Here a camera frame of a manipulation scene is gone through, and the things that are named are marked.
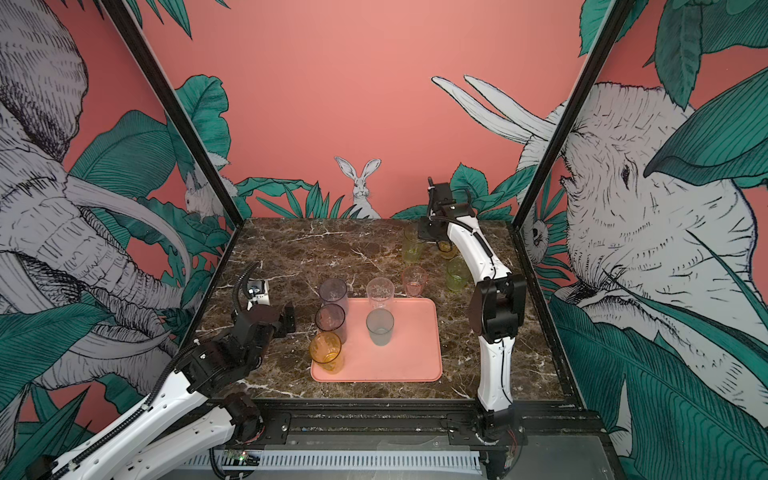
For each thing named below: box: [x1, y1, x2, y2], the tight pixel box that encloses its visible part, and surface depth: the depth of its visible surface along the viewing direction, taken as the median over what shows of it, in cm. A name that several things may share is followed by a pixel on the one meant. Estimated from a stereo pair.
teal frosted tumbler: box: [366, 308, 395, 347], surface depth 85 cm
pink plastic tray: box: [310, 297, 443, 382], surface depth 88 cm
